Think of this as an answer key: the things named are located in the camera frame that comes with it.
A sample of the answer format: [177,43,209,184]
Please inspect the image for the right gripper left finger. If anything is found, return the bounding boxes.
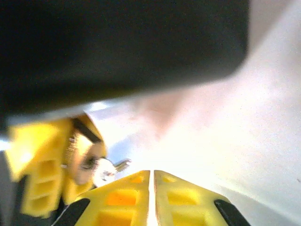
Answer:
[54,169,151,226]

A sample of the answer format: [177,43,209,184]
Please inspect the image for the silver key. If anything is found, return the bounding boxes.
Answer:
[93,157,133,187]

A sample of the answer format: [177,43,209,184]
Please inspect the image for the brass padlock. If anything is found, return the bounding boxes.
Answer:
[71,141,107,190]

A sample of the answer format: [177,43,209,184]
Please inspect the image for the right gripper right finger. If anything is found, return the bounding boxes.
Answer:
[153,169,252,226]

